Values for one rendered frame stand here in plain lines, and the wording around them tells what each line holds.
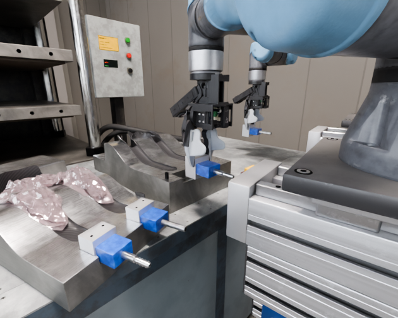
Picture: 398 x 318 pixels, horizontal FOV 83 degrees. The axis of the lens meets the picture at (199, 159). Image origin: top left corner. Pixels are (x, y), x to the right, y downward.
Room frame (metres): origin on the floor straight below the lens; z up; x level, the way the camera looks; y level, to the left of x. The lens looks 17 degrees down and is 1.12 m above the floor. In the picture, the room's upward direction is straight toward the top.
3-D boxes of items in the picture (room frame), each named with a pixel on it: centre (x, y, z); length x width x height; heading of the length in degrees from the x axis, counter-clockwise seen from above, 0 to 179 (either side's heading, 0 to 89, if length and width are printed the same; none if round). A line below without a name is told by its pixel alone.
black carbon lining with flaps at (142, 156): (0.78, 0.16, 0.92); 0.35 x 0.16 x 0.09; 45
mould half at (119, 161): (0.80, 0.16, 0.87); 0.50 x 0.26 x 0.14; 45
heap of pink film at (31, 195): (0.49, 0.35, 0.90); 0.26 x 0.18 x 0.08; 62
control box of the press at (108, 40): (1.44, 0.51, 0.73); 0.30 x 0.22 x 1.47; 135
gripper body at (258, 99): (1.05, -0.26, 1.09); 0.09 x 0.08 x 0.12; 50
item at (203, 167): (0.52, -0.03, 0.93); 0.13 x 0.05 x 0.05; 46
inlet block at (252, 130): (1.04, -0.27, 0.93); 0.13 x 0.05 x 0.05; 50
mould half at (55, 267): (0.48, 0.35, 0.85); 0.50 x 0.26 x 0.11; 62
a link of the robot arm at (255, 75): (1.06, -0.26, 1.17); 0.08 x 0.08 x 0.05
